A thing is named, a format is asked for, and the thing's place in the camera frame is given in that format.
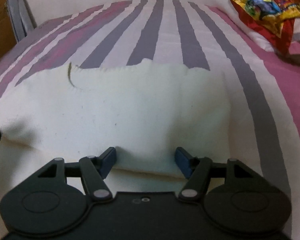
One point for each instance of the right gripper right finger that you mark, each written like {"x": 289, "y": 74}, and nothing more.
{"x": 232, "y": 194}

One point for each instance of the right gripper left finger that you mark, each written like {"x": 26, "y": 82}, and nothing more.
{"x": 57, "y": 196}

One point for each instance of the white cloth garment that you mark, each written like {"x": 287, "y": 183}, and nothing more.
{"x": 146, "y": 111}

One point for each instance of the striped bed sheet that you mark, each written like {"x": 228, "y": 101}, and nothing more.
{"x": 263, "y": 89}

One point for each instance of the grey curtain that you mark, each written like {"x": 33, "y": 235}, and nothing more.
{"x": 21, "y": 18}

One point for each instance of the white pillow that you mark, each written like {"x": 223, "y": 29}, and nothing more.
{"x": 257, "y": 33}

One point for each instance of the colourful red yellow blanket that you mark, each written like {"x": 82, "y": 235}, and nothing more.
{"x": 275, "y": 15}

